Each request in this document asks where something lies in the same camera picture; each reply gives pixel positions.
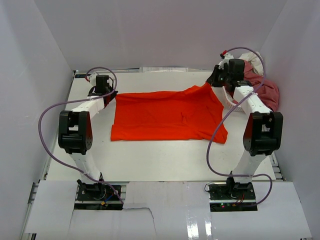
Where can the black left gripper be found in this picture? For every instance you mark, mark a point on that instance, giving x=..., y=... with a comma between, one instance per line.
x=113, y=95

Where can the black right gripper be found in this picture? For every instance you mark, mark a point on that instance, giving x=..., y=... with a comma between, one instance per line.
x=212, y=80

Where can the orange t shirt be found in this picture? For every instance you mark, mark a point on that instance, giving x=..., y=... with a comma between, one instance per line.
x=191, y=114

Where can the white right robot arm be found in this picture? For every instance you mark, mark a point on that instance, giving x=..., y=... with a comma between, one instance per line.
x=263, y=131

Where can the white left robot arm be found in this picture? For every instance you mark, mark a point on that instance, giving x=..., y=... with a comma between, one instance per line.
x=75, y=134

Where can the white perforated laundry basket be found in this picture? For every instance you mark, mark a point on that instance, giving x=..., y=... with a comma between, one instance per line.
x=228, y=101

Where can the black corner label plate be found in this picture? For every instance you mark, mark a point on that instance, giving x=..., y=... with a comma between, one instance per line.
x=80, y=75

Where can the cream white t shirt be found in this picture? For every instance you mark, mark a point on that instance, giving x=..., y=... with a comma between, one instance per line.
x=254, y=61

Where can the pink t shirt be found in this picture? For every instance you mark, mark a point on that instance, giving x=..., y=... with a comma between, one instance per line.
x=268, y=92

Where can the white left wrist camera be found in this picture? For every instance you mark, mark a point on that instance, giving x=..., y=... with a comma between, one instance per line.
x=91, y=78

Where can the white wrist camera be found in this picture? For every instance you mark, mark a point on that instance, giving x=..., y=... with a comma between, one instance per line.
x=91, y=78
x=225, y=57

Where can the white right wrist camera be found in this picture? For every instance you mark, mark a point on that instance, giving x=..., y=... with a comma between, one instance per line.
x=225, y=57

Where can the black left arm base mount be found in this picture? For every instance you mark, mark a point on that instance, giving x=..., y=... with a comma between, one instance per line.
x=98, y=197

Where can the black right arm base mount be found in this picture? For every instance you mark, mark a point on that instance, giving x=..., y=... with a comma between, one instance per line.
x=223, y=198

